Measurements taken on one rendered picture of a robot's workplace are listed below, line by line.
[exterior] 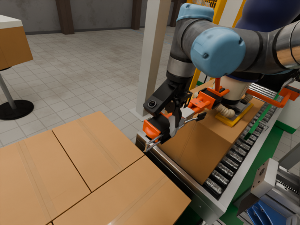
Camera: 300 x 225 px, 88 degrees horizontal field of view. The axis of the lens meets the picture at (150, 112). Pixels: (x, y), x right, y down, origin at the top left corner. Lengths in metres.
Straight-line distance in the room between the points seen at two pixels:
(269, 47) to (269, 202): 0.56
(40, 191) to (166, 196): 0.67
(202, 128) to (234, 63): 0.59
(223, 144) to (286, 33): 0.59
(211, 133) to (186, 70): 0.50
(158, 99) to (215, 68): 0.18
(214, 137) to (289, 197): 0.33
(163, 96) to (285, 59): 0.25
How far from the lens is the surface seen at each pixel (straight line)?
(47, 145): 1.26
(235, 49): 0.29
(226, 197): 1.09
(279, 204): 0.76
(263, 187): 0.73
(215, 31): 0.29
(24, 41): 2.25
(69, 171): 1.09
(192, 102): 0.70
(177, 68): 0.40
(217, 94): 0.82
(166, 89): 0.43
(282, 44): 0.34
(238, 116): 0.99
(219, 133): 0.84
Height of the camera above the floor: 1.45
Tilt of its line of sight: 38 degrees down
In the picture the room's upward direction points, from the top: 11 degrees clockwise
